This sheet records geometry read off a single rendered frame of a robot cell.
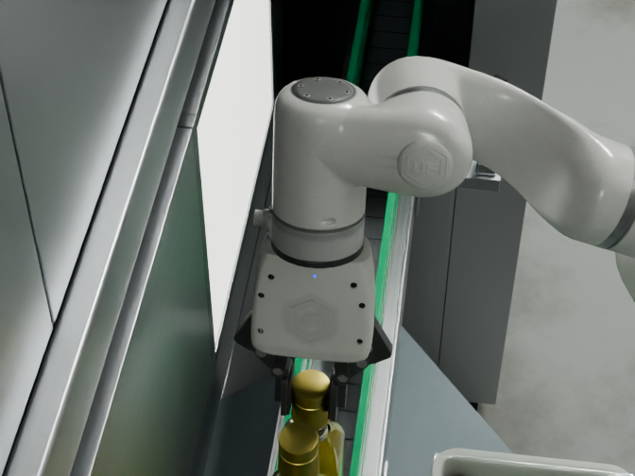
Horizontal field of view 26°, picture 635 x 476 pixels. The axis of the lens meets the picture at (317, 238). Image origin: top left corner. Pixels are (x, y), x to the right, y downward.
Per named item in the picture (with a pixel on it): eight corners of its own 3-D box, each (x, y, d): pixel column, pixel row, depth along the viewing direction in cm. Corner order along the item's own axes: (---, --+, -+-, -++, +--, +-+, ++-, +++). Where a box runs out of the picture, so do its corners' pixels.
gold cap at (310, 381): (294, 397, 123) (293, 365, 120) (333, 400, 123) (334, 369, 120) (288, 428, 121) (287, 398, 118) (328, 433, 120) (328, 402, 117)
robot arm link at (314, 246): (247, 226, 107) (246, 256, 109) (360, 236, 106) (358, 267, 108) (262, 180, 114) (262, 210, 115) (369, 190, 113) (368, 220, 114)
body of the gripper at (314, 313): (247, 246, 108) (246, 362, 114) (376, 259, 107) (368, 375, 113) (263, 200, 115) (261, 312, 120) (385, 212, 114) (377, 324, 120)
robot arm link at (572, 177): (606, 268, 109) (357, 191, 104) (575, 189, 120) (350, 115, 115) (655, 179, 105) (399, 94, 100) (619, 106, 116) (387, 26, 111)
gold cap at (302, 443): (281, 449, 119) (280, 418, 116) (321, 452, 119) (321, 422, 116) (275, 483, 117) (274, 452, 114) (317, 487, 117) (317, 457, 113)
